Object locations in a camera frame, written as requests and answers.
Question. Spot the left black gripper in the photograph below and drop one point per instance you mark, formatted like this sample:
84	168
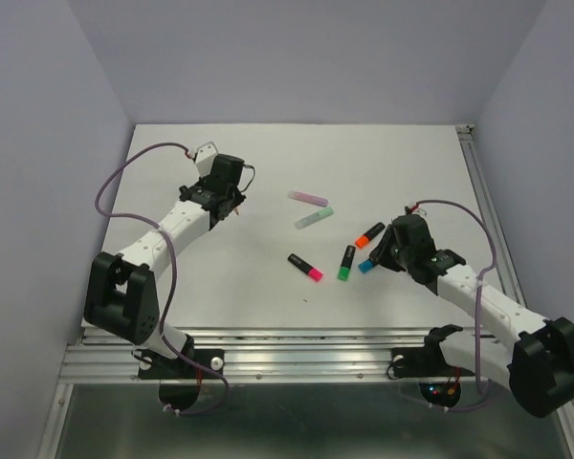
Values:
238	198

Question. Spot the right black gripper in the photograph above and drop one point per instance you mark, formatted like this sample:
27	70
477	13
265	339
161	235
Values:
380	253

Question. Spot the blue black highlighter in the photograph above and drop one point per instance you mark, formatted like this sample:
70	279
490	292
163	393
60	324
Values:
366	266

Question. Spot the pink black highlighter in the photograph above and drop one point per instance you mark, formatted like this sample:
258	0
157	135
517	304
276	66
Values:
305	267

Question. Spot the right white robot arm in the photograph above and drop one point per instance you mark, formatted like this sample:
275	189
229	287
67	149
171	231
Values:
530	355

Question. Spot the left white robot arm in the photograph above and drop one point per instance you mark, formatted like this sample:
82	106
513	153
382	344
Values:
122	296

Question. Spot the orange black highlighter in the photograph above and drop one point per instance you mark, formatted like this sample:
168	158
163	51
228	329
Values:
369	235

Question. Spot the green black highlighter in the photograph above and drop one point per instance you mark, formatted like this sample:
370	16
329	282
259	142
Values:
346	263

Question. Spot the pink pastel highlighter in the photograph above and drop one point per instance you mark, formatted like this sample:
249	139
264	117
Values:
307	198

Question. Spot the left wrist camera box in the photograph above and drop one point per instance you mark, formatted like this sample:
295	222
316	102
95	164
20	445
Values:
204	158

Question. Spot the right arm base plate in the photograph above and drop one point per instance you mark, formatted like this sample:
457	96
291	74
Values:
421	363

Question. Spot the aluminium right side rail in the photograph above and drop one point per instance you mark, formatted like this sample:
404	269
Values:
505	268

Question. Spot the aluminium front rail frame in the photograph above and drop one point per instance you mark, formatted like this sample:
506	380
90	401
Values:
296	393

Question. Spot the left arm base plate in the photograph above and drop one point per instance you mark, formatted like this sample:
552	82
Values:
155	367

